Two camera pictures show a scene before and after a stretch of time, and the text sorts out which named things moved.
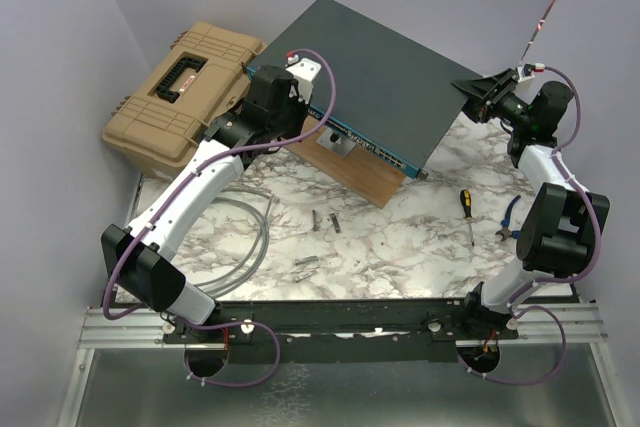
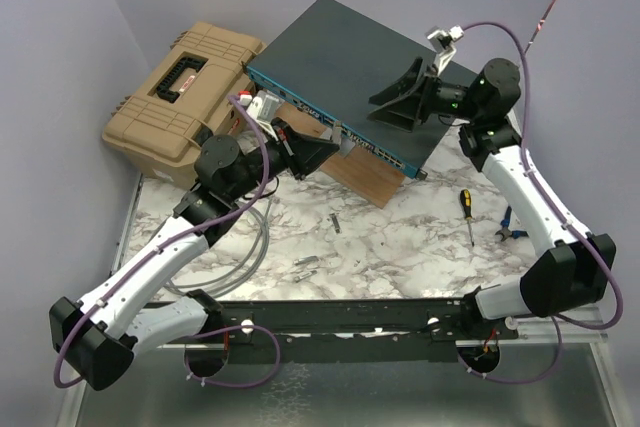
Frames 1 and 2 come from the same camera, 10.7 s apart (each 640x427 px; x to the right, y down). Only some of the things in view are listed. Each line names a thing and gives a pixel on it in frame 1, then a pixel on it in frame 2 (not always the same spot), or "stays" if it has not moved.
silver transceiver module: (303, 260) stays
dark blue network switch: (375, 87) stays
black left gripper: (303, 110) → (301, 153)
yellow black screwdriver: (466, 203) stays
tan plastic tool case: (199, 78) stays
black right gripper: (493, 90) → (405, 113)
